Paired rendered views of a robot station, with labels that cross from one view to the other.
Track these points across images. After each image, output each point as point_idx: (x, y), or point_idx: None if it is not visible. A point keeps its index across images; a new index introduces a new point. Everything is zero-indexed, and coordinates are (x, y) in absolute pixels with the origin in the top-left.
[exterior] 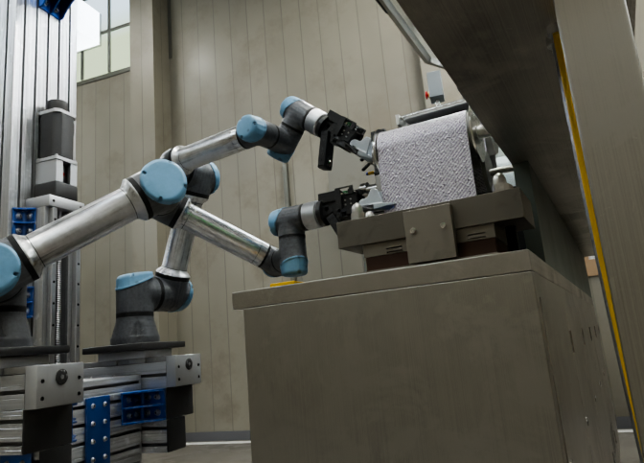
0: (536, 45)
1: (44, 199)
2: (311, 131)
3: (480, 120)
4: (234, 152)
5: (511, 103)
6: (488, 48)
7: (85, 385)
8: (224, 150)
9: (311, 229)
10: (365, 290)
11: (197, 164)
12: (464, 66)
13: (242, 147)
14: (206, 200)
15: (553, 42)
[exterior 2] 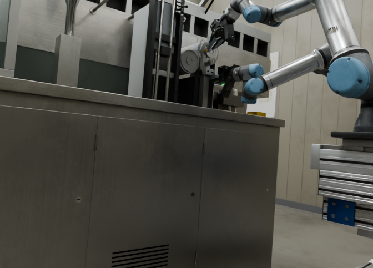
0: (230, 93)
1: None
2: (237, 19)
3: (218, 87)
4: (283, 19)
5: (217, 89)
6: (238, 93)
7: None
8: (290, 18)
9: (241, 80)
10: None
11: (311, 10)
12: (239, 92)
13: (278, 21)
14: (310, 0)
15: None
